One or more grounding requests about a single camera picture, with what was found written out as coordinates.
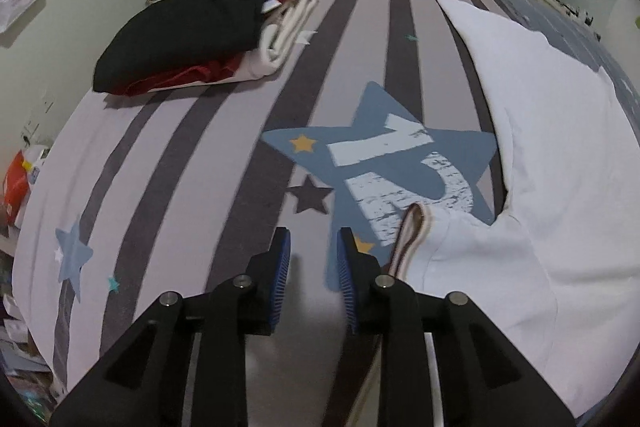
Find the red and white package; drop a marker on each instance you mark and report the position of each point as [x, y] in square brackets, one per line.
[17, 179]

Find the striped star bedsheet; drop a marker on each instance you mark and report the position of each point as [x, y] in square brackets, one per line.
[200, 167]

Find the white nightstand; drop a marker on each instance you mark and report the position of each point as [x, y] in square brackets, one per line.
[565, 7]

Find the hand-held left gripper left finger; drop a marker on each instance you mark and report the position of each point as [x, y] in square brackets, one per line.
[281, 277]

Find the white shirt with striped trim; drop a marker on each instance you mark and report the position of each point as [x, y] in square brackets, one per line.
[540, 157]

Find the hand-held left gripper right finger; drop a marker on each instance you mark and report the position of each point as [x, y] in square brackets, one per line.
[345, 277]

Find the red folded garment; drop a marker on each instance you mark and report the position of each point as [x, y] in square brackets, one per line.
[190, 74]

